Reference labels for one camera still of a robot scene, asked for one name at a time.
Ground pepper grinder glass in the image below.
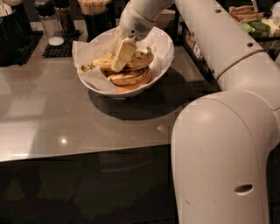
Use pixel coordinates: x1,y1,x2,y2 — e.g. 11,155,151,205
53,0,76,36

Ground green tea packets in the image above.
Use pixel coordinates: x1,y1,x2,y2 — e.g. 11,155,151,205
239,20,270,38

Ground salt shaker glass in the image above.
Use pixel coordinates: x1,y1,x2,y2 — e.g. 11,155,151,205
34,0,64,46

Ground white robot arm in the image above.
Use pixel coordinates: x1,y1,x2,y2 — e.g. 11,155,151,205
120,0,280,224

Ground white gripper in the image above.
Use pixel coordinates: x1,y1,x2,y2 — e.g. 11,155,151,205
106,1,155,73

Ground white bowl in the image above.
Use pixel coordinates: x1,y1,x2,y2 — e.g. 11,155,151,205
76,25,176,99

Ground napkin dispenser black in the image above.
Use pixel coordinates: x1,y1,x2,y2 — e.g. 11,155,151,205
155,10,179,42

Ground black container left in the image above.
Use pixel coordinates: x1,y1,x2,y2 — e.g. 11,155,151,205
0,0,32,67

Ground black rubber mat left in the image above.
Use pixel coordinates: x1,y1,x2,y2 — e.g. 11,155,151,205
15,31,43,66

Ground black wire rack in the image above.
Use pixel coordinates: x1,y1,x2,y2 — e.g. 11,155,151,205
179,20,280,86

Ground brown sugar packets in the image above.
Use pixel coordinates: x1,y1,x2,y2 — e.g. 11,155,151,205
228,5,264,22

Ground black cup with stirrers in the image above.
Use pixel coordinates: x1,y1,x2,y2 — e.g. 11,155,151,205
78,0,116,41

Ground black rubber mat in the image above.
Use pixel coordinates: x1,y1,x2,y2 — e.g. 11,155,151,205
15,31,43,66
42,30,81,58

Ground small left banana tip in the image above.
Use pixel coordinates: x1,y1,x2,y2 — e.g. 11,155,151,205
80,65,93,73

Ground front lower banana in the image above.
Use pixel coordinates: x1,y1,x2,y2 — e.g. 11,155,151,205
108,67,152,86

